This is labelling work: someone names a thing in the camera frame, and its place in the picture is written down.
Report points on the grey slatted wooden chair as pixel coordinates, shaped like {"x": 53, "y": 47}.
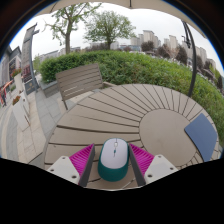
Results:
{"x": 79, "y": 80}

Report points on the dark curved parasol pole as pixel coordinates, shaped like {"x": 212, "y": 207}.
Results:
{"x": 193, "y": 60}

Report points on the dark storefront building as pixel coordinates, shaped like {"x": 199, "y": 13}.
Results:
{"x": 8, "y": 65}

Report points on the dark blue mouse pad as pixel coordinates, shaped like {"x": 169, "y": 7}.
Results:
{"x": 202, "y": 135}

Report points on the sparse-leaved tree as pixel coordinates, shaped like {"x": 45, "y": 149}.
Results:
{"x": 67, "y": 33}

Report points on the round leafy tree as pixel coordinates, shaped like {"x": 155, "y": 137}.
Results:
{"x": 108, "y": 25}

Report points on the beige parasol canopy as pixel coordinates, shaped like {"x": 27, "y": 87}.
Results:
{"x": 100, "y": 2}

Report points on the tall grey sign pillar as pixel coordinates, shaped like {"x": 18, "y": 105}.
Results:
{"x": 26, "y": 53}

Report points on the white and teal computer mouse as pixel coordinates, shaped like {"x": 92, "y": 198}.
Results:
{"x": 114, "y": 156}

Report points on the white flower planter box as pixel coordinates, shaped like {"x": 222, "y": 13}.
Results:
{"x": 20, "y": 115}

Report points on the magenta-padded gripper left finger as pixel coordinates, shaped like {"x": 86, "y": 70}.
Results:
{"x": 65, "y": 168}

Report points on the green hedge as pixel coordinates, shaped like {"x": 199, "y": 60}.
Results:
{"x": 143, "y": 68}

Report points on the distant apartment buildings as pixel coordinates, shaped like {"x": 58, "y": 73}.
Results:
{"x": 148, "y": 36}

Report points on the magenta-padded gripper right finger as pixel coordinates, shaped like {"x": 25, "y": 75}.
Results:
{"x": 158, "y": 168}

